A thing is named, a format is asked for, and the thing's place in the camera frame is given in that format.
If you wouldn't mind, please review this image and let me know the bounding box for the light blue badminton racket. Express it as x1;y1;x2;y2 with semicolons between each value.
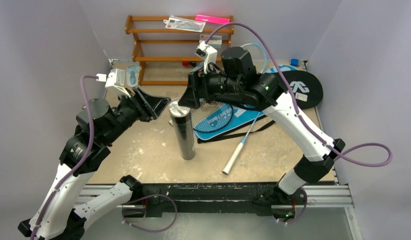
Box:
241;43;267;74

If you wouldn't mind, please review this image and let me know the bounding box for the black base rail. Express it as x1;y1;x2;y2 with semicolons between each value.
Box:
76;178;354;220

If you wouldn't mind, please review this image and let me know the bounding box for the white blister package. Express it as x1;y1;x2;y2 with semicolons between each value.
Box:
163;15;206;33

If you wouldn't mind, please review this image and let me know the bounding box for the wooden shelf rack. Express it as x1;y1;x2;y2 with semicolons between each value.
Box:
124;14;235;87

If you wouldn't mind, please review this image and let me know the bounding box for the red black small object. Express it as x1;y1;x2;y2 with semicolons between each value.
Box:
182;61;197;67

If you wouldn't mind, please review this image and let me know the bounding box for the white racket handle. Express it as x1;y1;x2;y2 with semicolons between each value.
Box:
222;112;261;175

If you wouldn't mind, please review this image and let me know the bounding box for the light blue packaged item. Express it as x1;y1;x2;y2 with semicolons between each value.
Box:
126;63;141;88

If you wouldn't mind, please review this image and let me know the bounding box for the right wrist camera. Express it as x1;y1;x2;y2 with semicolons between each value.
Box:
195;41;218;74

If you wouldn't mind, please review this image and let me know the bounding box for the clear plastic tube lid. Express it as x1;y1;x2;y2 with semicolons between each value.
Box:
169;100;191;118

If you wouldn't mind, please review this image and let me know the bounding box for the blue racket bag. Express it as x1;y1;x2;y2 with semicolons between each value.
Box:
192;63;301;143

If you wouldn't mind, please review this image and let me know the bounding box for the white green box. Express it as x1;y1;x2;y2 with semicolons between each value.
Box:
199;34;223;49

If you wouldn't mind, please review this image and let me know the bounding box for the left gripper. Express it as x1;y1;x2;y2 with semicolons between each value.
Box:
102;85;170;145

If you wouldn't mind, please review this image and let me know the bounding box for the black shuttlecock tube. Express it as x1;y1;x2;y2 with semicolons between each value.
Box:
169;97;196;160

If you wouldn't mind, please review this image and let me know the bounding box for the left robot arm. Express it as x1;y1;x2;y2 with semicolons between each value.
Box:
18;87;171;240

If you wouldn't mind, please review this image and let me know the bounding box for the purple cable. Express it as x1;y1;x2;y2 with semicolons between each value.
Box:
29;74;178;240
205;22;394;226

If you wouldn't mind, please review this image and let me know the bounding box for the small blue cube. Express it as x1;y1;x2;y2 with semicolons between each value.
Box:
290;58;300;67

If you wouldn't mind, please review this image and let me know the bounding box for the black Crossway racket bag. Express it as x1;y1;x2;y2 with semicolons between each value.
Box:
282;70;324;110

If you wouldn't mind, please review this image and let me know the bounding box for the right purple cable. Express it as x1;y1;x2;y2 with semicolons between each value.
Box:
205;22;394;226

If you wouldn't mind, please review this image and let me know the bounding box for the pink bar on shelf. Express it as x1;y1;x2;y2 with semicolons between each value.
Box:
195;14;231;25

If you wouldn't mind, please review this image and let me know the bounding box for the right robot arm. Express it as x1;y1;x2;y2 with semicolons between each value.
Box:
178;43;345;204

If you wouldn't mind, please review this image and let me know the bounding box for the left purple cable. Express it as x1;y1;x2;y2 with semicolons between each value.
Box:
29;74;178;240

